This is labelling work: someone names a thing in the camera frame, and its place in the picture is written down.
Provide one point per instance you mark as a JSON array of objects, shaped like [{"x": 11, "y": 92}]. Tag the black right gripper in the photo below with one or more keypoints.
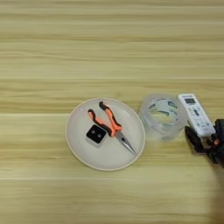
[{"x": 217, "y": 150}]

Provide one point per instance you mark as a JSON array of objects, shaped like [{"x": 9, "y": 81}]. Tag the white remote control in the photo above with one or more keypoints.
[{"x": 197, "y": 115}]

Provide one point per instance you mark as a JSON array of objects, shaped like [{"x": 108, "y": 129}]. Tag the clear tape roll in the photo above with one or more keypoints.
[{"x": 163, "y": 131}]

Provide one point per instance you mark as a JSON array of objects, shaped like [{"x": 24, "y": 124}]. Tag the orange black needle-nose pliers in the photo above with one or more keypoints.
[{"x": 112, "y": 125}]

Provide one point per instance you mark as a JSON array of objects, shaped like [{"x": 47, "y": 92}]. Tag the beige round plate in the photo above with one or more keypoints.
[{"x": 108, "y": 159}]

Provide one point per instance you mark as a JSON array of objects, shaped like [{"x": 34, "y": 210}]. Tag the black white square adapter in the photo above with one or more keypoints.
[{"x": 96, "y": 134}]

